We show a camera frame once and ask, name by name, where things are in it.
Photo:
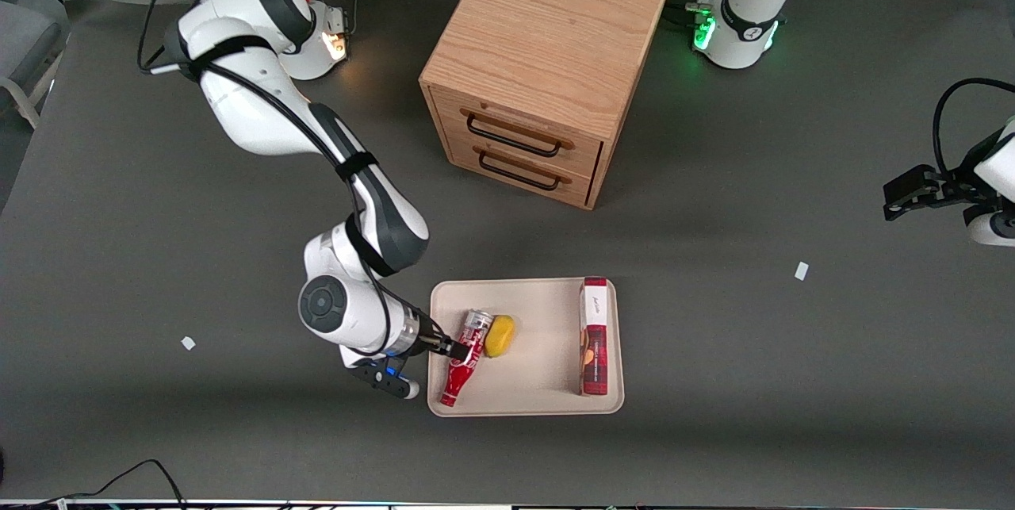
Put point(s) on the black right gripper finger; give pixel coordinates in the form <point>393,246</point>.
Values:
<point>458,351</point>

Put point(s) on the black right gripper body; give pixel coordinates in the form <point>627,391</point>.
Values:
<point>435,341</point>

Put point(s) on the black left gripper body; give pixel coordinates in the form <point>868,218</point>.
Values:
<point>954,185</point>

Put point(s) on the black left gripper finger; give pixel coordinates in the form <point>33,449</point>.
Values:
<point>904,208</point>
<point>912,181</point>

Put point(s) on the red ketchup bottle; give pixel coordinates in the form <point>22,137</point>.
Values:
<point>460,379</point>

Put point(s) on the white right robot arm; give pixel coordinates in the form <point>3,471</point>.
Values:
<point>254,113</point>

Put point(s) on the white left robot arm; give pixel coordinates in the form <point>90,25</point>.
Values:
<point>749,10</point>

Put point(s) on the beige plastic tray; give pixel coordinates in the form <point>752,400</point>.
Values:
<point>539,367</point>

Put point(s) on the yellow lemon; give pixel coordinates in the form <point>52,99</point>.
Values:
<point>499,337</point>

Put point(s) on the red and white snack box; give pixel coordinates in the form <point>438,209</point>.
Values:
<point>593,335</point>

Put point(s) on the wooden drawer cabinet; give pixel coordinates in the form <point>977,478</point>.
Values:
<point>547,26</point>

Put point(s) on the grey chair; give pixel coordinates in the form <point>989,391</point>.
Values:
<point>24,38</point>

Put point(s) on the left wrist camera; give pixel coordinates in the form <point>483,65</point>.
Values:
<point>987,228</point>

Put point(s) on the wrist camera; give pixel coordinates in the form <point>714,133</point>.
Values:
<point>384,375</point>
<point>987,228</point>

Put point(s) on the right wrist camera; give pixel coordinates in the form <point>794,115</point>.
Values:
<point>384,375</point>

